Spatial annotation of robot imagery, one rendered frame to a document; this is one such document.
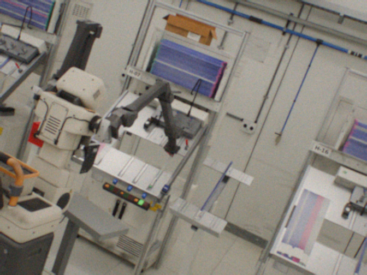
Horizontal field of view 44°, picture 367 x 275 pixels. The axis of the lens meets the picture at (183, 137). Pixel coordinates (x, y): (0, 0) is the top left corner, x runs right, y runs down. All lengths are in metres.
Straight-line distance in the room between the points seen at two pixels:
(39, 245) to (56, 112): 0.62
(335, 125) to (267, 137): 1.49
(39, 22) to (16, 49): 0.28
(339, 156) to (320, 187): 0.24
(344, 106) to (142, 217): 1.62
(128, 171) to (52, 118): 0.93
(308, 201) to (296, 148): 1.67
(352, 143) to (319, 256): 0.75
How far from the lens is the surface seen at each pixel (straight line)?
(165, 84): 2.56
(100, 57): 5.31
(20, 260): 2.12
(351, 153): 3.15
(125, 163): 3.11
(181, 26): 3.70
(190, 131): 3.21
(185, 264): 3.12
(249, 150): 4.74
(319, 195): 3.11
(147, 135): 3.25
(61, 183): 2.37
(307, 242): 2.93
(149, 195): 2.97
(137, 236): 3.44
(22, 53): 3.84
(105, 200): 3.48
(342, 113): 3.32
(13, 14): 4.05
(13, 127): 3.91
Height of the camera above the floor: 1.71
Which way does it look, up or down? 12 degrees down
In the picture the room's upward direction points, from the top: 21 degrees clockwise
